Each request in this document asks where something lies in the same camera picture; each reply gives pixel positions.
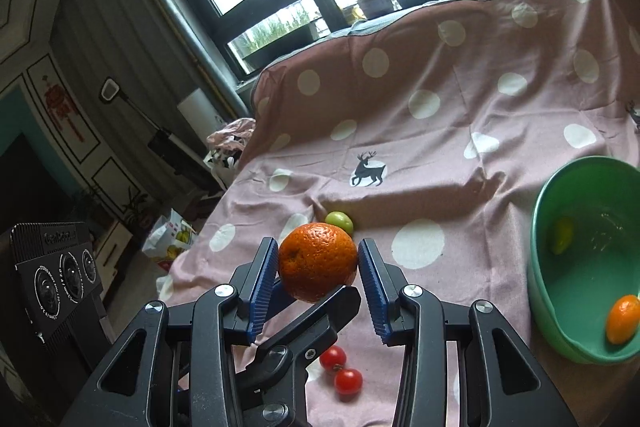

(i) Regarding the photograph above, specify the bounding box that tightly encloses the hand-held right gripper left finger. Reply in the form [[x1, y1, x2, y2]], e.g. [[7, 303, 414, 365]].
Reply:
[[60, 236, 280, 427]]

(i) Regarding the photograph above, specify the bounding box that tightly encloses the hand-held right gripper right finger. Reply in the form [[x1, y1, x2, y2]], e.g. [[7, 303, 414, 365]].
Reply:
[[357, 237, 573, 427]]

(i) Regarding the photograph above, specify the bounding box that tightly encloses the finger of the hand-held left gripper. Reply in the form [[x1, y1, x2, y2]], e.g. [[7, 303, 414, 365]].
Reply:
[[239, 279, 362, 427]]

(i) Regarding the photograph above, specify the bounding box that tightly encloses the red cherry tomato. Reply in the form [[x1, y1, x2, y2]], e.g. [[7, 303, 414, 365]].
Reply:
[[334, 368, 364, 396], [320, 345, 347, 372]]

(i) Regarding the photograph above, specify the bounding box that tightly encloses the orange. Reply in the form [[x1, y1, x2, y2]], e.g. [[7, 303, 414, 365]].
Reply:
[[278, 223, 358, 304]]

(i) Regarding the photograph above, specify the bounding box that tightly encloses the green plastic bowl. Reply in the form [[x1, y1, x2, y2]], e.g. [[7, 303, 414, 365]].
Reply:
[[529, 156, 640, 365]]

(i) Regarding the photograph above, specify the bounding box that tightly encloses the white cabinet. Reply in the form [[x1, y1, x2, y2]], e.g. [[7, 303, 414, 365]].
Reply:
[[92, 219, 134, 281]]

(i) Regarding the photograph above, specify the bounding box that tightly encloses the small green fruit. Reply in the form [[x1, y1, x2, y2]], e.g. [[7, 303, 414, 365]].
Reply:
[[325, 210, 355, 236]]

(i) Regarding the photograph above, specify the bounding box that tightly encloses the printed paper bag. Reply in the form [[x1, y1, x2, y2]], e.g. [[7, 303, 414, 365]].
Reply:
[[141, 208, 199, 273]]

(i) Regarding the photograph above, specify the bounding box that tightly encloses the black white patterned bag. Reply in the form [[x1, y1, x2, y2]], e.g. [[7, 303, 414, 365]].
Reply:
[[204, 147, 246, 194]]

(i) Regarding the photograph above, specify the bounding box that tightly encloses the pink plastic bag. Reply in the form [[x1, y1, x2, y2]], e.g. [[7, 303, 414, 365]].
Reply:
[[206, 117, 258, 154]]

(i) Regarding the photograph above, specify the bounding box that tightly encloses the pink dotted deer print blanket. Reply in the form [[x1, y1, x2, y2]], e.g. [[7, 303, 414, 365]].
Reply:
[[157, 0, 640, 427]]

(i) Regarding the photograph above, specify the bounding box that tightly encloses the white paper roll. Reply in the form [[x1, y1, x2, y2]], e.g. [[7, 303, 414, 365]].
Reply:
[[177, 88, 226, 148]]

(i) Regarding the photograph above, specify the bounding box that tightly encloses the small orange kumquat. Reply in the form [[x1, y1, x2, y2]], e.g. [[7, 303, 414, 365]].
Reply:
[[606, 294, 640, 346]]

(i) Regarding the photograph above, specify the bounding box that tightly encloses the grey metal pipe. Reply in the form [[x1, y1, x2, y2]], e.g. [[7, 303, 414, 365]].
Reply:
[[135, 0, 251, 118]]

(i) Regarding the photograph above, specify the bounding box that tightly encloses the grass planter tray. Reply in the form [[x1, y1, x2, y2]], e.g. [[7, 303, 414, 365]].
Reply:
[[235, 1, 331, 58]]

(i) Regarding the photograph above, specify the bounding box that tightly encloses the red knot wall decoration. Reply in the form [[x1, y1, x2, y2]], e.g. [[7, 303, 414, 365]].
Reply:
[[42, 76, 87, 144]]

